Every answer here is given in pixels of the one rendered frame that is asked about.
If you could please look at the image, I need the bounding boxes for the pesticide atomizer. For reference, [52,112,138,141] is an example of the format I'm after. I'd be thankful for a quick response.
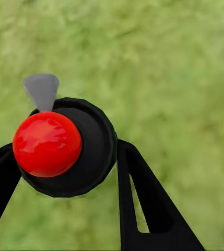
[13,74,118,198]

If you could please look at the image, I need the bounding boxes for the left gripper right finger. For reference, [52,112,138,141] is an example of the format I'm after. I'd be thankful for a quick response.
[117,140,205,251]

